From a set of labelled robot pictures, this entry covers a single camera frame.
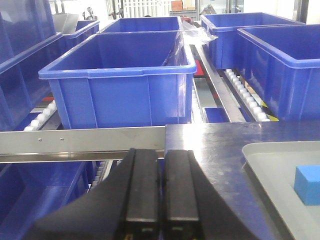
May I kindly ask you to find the white roller track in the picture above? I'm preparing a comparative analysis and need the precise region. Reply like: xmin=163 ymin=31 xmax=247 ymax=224
xmin=222 ymin=69 xmax=271 ymax=122

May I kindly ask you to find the blue bin front left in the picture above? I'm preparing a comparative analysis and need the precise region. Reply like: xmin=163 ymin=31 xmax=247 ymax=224
xmin=38 ymin=30 xmax=197 ymax=129

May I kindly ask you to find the blue foam cube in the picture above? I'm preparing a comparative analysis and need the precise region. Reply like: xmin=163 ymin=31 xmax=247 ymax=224
xmin=294 ymin=165 xmax=320 ymax=206

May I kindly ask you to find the blue bin rear right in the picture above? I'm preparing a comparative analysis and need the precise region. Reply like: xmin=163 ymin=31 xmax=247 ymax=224
xmin=200 ymin=12 xmax=306 ymax=70

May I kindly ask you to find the blue bin front right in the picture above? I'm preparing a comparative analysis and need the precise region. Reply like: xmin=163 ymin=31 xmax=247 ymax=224
xmin=237 ymin=24 xmax=320 ymax=121

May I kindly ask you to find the steel shelf front beam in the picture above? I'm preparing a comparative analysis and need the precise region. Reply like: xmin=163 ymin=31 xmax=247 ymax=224
xmin=0 ymin=126 xmax=165 ymax=163

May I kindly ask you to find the blue bin lower shelf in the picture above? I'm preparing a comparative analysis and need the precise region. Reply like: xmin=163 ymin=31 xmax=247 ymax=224
xmin=0 ymin=161 xmax=97 ymax=240

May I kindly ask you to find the blue bin rear left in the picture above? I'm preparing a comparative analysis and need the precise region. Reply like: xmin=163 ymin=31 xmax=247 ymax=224
xmin=98 ymin=16 xmax=182 ymax=34

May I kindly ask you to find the grey plastic tray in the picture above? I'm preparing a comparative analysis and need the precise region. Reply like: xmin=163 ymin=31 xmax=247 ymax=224
xmin=242 ymin=141 xmax=320 ymax=240

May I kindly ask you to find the steel shelf divider rail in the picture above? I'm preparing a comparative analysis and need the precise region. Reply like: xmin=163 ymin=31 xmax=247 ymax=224
xmin=190 ymin=44 xmax=246 ymax=123

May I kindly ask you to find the blue bin far left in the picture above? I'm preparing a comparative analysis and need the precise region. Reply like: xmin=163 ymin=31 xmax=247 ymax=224
xmin=0 ymin=0 xmax=63 ymax=131

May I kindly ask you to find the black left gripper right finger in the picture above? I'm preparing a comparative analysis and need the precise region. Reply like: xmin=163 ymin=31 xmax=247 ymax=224
xmin=162 ymin=149 xmax=273 ymax=240

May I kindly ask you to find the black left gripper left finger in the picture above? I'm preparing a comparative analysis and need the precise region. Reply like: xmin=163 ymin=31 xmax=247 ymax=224
xmin=24 ymin=148 xmax=161 ymax=240

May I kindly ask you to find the blue bin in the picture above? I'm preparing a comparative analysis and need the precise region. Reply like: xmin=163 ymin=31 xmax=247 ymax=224
xmin=0 ymin=0 xmax=63 ymax=131
xmin=200 ymin=12 xmax=306 ymax=70
xmin=38 ymin=30 xmax=197 ymax=129
xmin=98 ymin=16 xmax=182 ymax=34
xmin=237 ymin=24 xmax=320 ymax=121

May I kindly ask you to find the clear plastic bag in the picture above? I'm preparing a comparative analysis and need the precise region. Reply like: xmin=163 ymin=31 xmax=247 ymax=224
xmin=181 ymin=21 xmax=219 ymax=45

